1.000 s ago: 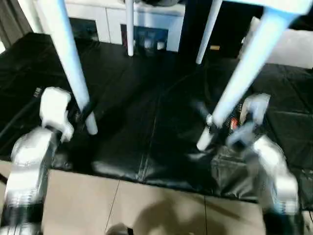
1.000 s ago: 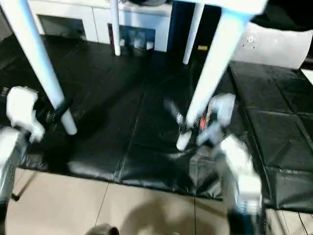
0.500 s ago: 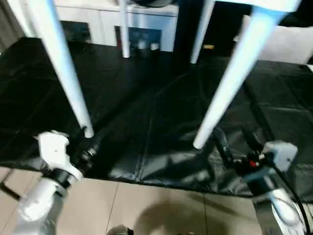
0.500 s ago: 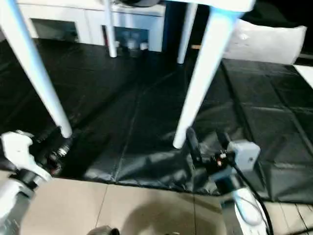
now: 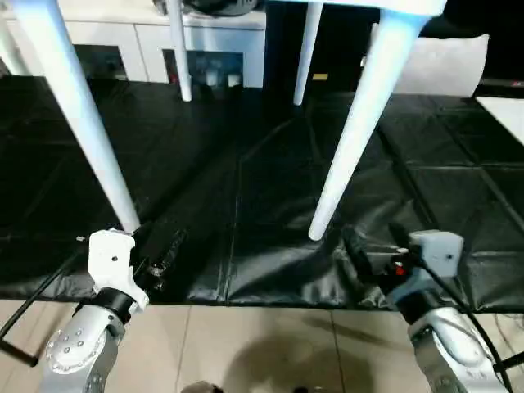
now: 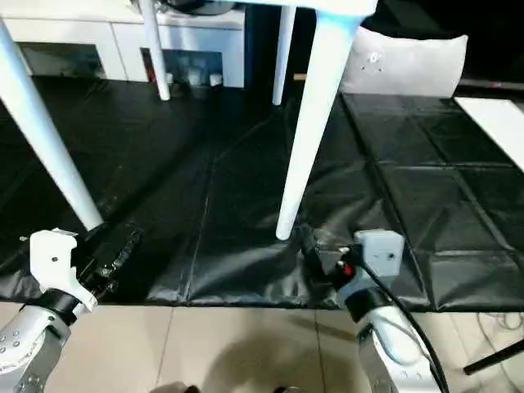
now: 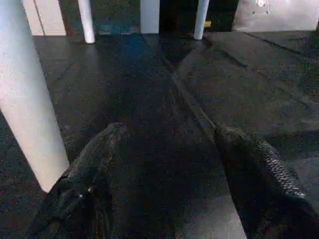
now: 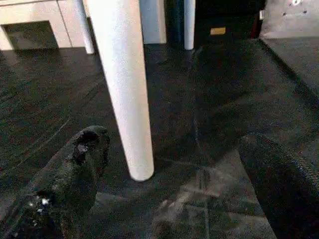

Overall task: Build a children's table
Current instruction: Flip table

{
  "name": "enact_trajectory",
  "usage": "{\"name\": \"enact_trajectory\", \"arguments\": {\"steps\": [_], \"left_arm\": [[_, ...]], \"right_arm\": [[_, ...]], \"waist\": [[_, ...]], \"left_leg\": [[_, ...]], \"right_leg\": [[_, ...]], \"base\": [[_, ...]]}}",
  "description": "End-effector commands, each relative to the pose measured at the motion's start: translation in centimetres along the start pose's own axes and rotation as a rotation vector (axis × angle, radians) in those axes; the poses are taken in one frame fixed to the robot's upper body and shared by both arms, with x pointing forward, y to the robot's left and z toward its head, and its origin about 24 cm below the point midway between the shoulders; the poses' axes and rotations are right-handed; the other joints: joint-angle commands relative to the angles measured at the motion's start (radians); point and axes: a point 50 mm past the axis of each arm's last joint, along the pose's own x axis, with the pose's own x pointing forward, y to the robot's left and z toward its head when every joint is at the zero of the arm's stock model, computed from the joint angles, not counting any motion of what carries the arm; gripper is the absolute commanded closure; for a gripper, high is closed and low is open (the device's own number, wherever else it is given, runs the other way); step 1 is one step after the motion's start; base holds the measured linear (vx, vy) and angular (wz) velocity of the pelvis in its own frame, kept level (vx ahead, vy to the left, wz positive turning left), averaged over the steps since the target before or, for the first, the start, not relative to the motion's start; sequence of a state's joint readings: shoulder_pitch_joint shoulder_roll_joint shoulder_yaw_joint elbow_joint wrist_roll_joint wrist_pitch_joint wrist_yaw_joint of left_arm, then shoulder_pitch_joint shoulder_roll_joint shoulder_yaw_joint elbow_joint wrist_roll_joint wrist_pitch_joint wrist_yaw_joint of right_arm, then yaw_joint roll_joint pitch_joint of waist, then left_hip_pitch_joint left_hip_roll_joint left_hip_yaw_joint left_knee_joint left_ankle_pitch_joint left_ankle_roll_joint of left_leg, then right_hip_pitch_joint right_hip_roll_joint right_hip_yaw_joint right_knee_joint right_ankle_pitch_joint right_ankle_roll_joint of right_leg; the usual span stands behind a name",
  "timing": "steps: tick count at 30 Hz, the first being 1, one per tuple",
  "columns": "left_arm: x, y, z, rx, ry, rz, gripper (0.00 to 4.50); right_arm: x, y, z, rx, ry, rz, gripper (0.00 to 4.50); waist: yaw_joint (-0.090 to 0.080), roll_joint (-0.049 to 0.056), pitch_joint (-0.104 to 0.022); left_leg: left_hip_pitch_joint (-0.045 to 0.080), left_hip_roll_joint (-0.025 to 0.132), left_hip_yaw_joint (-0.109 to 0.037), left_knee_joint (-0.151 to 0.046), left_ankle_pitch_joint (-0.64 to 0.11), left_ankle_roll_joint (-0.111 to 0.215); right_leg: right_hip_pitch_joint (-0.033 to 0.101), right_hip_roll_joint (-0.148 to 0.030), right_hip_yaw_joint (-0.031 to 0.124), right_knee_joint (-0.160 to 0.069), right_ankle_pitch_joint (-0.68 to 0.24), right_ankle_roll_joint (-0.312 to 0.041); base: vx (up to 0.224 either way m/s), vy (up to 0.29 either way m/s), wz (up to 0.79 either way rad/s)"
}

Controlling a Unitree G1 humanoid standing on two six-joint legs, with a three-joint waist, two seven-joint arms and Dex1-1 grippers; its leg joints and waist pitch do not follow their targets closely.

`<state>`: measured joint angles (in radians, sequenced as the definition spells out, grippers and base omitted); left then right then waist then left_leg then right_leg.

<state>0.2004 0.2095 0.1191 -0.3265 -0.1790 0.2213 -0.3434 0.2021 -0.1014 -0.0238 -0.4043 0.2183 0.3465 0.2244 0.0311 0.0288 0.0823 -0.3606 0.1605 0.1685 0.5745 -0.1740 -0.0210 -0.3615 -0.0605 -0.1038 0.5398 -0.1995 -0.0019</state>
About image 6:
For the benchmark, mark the white plastic table leg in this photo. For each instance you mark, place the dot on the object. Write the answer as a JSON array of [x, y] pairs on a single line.
[[311, 123], [282, 61], [157, 53], [41, 123]]

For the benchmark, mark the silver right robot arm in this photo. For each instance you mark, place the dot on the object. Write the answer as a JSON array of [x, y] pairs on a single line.
[[393, 340]]

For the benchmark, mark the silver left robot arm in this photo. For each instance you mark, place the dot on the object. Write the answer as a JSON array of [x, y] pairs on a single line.
[[24, 340]]

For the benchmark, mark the black work mat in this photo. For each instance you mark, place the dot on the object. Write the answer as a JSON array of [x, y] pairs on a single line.
[[204, 184]]

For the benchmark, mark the small white jar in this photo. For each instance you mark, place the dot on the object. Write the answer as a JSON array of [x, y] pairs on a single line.
[[168, 78], [215, 79], [195, 76]]

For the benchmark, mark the black metal floor bar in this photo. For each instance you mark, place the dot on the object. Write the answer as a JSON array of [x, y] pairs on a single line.
[[495, 358]]

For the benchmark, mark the white sideboard with glass doors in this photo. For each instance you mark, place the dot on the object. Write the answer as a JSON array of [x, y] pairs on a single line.
[[127, 45]]

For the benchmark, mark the black furniture with gold label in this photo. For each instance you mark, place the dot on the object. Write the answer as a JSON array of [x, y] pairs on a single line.
[[262, 49]]

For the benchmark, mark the grey cushion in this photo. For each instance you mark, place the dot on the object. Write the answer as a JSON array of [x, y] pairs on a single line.
[[409, 65]]

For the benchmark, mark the white flat board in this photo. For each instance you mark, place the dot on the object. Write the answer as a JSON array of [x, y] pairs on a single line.
[[495, 123]]

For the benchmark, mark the grey rounded bag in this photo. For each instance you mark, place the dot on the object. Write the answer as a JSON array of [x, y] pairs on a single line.
[[196, 5]]

